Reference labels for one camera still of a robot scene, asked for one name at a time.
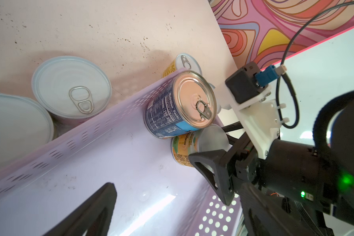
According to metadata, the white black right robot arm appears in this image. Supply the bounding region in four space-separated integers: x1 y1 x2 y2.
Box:
189 91 354 236

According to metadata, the lilac plastic basket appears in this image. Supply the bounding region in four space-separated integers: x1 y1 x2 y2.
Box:
0 78 242 236

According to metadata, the blue labelled tin can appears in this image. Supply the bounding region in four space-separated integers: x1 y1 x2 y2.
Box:
144 71 217 139

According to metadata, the orange can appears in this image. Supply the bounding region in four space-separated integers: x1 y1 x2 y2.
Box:
171 124 230 167

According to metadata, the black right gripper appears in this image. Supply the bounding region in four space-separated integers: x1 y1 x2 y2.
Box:
189 122 333 236

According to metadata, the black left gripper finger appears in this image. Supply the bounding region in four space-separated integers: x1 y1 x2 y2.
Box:
45 183 117 236

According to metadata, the pink framed whiteboard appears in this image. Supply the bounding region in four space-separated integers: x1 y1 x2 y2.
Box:
221 20 354 236

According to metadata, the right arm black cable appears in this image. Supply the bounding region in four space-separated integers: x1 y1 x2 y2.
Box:
275 0 354 130

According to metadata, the yellow can white lid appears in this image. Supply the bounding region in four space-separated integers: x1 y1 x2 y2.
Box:
162 53 203 78

